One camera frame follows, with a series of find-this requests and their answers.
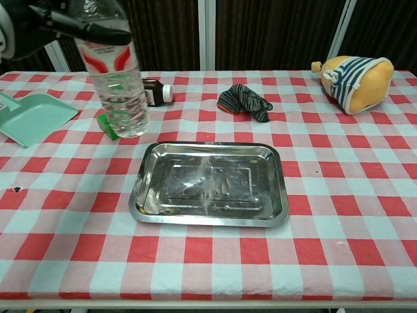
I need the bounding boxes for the brown bottle white cap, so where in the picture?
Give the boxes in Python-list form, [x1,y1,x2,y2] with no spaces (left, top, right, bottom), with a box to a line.
[141,78,173,108]

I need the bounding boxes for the stainless steel tray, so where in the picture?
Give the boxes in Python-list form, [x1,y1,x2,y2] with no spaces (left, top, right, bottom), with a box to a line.
[128,141,290,228]

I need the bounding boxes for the dark ribbed partition panel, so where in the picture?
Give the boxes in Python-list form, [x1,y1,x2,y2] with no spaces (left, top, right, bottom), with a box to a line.
[214,0,348,71]
[60,0,200,72]
[0,42,55,74]
[338,0,417,72]

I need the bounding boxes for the dark striped work glove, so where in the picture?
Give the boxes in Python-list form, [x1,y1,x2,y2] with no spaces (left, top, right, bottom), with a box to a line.
[216,83,274,124]

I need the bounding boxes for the mint green dustpan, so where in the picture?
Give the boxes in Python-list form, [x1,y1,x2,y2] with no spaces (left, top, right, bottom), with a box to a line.
[0,91,79,149]

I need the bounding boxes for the green toy block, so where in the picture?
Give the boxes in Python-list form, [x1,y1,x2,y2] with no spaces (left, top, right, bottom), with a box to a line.
[96,109,121,142]

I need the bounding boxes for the transparent plastic water bottle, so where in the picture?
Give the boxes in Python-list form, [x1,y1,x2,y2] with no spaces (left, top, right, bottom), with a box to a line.
[74,0,151,138]

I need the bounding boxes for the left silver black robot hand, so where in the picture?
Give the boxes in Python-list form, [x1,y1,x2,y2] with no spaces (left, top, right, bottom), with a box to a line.
[0,0,133,61]

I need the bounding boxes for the red white checkered tablecloth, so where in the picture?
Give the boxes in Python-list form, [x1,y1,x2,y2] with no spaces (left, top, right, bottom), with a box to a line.
[0,70,417,303]

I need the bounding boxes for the white partition frame post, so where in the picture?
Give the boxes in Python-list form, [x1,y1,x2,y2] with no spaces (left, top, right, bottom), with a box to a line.
[327,0,358,63]
[45,36,71,72]
[197,0,218,71]

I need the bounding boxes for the yellow plush toy striped shirt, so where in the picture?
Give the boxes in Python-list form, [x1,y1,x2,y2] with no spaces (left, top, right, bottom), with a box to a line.
[311,55,395,115]

